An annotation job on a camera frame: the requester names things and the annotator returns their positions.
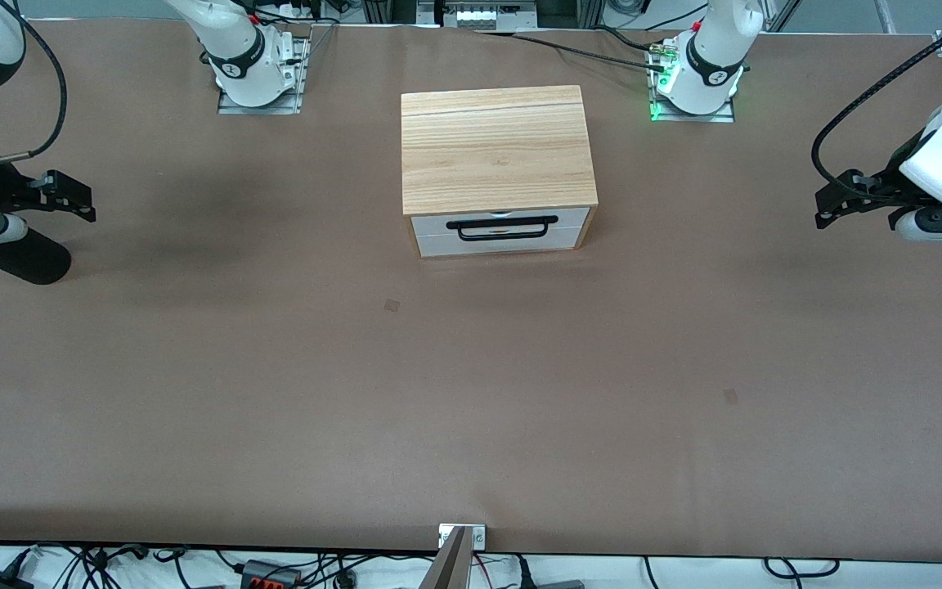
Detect white drawer with black handle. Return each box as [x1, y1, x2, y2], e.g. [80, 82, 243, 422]
[410, 207, 592, 259]

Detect black cylindrical vase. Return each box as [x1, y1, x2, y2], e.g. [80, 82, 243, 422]
[0, 229, 73, 286]

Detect light wooden cabinet box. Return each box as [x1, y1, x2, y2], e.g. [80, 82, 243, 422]
[401, 85, 599, 259]

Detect grey adapter with orange plugs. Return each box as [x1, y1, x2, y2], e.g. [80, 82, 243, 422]
[240, 560, 303, 589]

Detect white power strip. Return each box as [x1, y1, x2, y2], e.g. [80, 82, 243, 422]
[442, 0, 518, 33]

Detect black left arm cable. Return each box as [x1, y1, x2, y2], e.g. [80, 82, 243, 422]
[812, 7, 942, 194]

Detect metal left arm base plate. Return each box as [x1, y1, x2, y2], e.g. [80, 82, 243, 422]
[647, 39, 738, 124]

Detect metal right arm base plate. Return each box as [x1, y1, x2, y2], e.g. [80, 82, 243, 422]
[218, 36, 311, 115]

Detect long black table cable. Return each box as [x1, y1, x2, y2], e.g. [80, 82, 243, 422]
[471, 31, 673, 71]

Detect black looped floor cable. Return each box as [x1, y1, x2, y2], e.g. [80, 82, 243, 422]
[764, 558, 841, 579]

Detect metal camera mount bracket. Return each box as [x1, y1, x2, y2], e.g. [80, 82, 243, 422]
[418, 524, 487, 589]

